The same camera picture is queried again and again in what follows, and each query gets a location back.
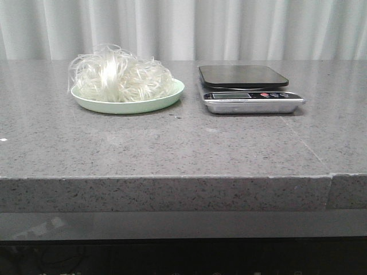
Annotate white vermicelli noodle bundle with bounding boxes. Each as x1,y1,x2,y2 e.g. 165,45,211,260
68,44,174,103

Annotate white pleated curtain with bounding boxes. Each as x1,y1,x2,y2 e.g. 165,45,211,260
1,1,366,60

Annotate pale green round plate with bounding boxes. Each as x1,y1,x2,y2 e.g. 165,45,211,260
71,79,185,115

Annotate silver black kitchen scale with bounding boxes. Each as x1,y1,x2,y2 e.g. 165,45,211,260
198,65,305,114

